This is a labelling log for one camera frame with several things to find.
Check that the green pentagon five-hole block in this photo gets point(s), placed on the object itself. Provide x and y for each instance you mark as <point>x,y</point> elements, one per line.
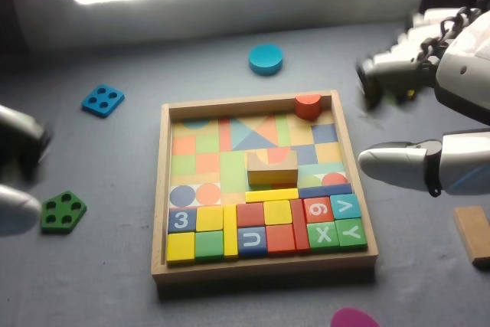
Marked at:
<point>53,212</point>

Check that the natural wooden plank block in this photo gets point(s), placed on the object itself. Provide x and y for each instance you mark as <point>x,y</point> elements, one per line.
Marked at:
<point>474,235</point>

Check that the pink round piece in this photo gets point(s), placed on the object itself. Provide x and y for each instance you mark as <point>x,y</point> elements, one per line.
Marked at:
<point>354,319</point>

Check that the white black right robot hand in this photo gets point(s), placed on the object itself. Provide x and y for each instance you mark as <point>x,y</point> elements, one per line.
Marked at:
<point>463,74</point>

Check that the blue square four-hole block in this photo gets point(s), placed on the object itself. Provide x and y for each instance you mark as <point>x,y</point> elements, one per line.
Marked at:
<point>93,106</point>

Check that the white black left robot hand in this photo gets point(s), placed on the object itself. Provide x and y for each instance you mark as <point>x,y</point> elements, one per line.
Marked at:
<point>15,208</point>

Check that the grey table cloth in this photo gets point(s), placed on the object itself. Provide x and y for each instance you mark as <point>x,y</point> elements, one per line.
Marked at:
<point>95,285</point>

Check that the square wooden puzzle tray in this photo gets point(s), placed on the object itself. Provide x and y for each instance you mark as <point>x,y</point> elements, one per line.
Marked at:
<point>268,270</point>

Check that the blue round disc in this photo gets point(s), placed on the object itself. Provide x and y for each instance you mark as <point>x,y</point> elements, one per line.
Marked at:
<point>266,59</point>

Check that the natural wooden arch block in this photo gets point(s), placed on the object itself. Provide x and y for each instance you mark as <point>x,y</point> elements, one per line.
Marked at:
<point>272,175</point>

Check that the red semicircle block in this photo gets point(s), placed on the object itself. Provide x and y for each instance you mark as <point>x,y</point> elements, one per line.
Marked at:
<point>307,108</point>

